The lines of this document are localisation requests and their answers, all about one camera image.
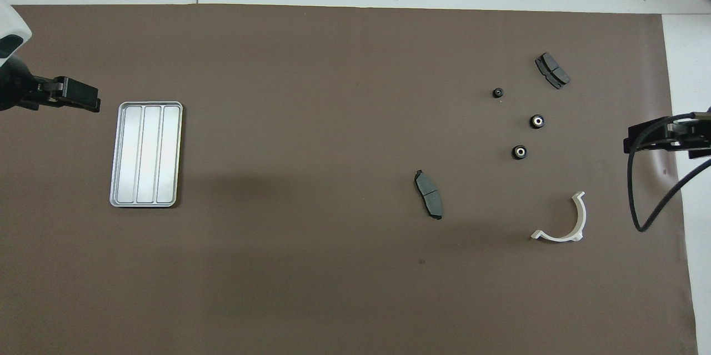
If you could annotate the brown table mat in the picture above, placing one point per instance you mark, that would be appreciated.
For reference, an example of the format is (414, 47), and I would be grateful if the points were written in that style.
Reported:
(333, 121)

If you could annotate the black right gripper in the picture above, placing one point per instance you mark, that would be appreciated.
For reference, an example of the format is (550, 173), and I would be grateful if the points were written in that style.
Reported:
(697, 133)

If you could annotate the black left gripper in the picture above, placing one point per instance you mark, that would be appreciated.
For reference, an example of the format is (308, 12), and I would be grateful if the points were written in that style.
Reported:
(14, 85)

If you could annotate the silver metal tray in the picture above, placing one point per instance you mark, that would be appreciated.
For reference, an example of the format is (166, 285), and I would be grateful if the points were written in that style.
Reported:
(145, 155)

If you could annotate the long dark grey brake pad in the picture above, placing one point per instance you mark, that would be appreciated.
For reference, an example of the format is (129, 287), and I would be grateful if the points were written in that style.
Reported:
(429, 194)

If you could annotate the short dark grey brake pad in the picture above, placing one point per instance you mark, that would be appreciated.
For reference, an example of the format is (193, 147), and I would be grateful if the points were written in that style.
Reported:
(552, 70)

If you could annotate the small black bearing gear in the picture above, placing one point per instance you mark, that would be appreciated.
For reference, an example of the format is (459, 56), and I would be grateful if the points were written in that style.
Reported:
(498, 93)

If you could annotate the white curved plastic bracket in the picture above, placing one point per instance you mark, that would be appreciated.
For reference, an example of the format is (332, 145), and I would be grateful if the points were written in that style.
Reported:
(582, 217)

